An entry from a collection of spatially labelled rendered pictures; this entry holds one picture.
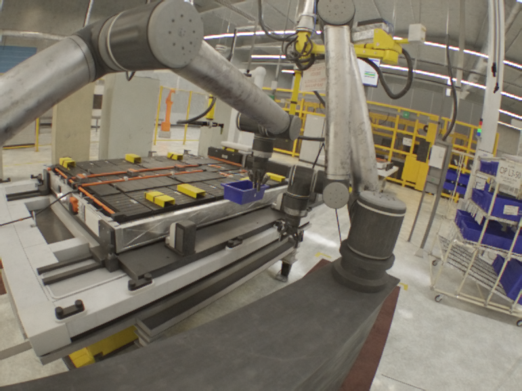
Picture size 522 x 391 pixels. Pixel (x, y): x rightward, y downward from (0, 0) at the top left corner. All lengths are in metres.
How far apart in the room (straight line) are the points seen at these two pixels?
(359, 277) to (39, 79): 1.16
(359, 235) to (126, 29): 0.96
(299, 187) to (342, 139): 0.32
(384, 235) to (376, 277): 0.18
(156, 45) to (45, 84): 0.26
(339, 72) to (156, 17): 0.73
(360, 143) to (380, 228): 0.41
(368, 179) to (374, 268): 0.42
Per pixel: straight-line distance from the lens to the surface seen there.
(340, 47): 1.10
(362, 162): 1.27
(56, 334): 0.95
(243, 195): 1.37
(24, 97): 0.64
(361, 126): 1.26
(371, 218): 1.03
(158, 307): 1.62
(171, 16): 0.55
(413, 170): 11.41
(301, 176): 1.23
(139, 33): 0.54
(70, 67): 0.67
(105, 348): 1.82
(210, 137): 8.32
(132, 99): 6.48
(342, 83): 1.07
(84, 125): 6.11
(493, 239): 3.30
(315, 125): 11.42
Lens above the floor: 1.46
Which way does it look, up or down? 15 degrees down
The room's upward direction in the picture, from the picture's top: 9 degrees clockwise
